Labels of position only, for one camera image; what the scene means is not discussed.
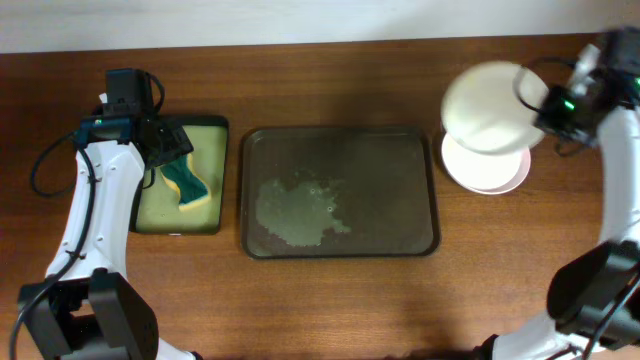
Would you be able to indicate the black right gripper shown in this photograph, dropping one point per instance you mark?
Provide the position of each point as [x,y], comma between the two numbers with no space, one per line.
[542,124]

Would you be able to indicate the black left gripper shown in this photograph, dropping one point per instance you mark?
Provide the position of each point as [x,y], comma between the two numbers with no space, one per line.
[176,140]

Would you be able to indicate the green and yellow sponge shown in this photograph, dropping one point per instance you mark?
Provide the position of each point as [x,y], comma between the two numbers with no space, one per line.
[180,176]

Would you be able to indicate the cream white plate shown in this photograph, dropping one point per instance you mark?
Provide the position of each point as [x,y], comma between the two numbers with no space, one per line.
[489,108]

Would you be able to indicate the pink plate with yellow stain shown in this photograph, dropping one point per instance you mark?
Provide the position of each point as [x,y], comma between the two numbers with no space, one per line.
[484,174]

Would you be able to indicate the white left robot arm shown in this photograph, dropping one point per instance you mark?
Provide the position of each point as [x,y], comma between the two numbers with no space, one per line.
[85,308]

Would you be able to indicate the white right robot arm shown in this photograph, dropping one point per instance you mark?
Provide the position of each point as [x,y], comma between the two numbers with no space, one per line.
[592,304]

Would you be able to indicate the black soapy water tray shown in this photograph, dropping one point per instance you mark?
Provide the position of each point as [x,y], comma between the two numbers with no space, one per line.
[158,207]

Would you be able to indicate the dark brown serving tray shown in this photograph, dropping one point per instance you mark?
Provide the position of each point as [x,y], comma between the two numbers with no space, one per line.
[338,192]

